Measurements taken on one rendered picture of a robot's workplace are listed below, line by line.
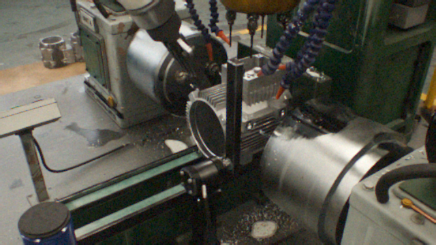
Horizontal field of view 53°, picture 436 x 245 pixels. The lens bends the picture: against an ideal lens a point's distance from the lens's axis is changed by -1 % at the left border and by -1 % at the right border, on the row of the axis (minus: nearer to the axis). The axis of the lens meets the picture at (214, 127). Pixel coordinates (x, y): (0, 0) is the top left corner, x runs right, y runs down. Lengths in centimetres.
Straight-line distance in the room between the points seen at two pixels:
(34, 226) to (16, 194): 74
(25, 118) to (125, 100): 42
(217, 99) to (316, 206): 35
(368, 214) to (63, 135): 106
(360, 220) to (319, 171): 12
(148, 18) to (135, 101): 59
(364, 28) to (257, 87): 27
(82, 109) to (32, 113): 55
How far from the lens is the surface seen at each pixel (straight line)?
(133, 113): 146
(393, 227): 67
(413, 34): 119
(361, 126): 83
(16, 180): 135
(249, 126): 99
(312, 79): 102
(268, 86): 104
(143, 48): 124
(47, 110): 110
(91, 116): 157
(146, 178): 107
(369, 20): 104
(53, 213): 57
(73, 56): 363
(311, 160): 80
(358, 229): 73
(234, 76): 82
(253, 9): 92
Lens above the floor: 159
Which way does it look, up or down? 33 degrees down
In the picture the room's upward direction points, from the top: straight up
